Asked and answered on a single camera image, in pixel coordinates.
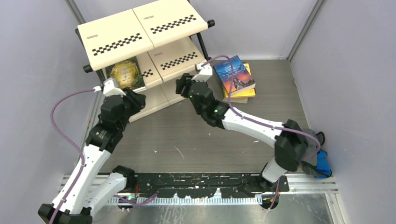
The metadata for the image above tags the green gold cover book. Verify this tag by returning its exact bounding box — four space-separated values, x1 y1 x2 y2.
105 57 146 92

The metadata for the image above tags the blue Jane Eyre book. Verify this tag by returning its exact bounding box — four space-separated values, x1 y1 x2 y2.
213 56 256 96

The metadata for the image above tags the cream three-tier shelf rack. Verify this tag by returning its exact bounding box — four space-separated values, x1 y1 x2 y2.
76 0 215 122

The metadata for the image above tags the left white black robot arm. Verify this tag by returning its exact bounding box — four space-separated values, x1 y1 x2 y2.
38 88 146 224

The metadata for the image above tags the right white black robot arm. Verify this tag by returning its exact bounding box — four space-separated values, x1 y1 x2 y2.
176 73 321 192

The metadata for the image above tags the yellow book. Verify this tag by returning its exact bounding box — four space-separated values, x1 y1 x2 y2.
222 62 256 100

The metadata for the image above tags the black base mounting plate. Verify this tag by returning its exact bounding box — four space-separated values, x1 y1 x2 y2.
106 172 290 211

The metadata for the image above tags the grey cloth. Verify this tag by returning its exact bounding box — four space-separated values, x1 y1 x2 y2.
302 128 325 178

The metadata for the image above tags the blue cloth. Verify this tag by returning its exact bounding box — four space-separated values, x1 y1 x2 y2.
315 150 332 179

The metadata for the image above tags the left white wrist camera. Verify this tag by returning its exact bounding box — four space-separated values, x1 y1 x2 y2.
93 78 126 97

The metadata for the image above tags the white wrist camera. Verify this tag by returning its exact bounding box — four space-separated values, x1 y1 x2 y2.
192 63 213 82
93 78 126 97

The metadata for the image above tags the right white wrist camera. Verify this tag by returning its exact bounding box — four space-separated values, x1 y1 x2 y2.
192 63 213 82

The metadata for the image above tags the aluminium rail frame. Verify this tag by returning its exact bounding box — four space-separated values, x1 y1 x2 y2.
66 173 345 224

